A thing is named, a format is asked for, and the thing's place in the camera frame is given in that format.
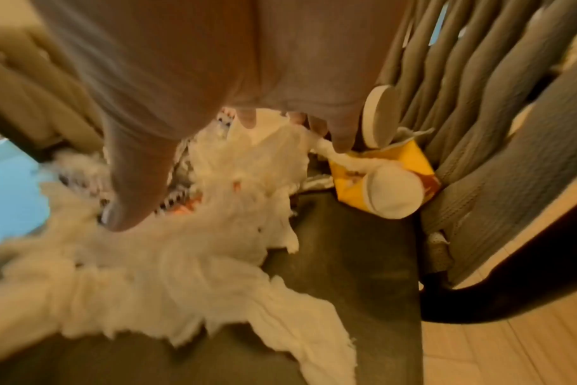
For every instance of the person's right hand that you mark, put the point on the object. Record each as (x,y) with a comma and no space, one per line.
(222,56)

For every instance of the patterned snack wrapper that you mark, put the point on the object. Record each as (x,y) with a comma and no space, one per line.
(180,197)

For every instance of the black paper coffee cup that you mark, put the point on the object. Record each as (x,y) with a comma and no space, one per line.
(381,116)

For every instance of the pile of white tissues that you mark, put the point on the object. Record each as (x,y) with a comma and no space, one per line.
(198,263)

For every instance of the yellow paper cup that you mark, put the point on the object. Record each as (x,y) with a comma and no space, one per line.
(412,158)

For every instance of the grey woven armchair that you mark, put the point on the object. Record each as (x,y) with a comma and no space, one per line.
(355,244)

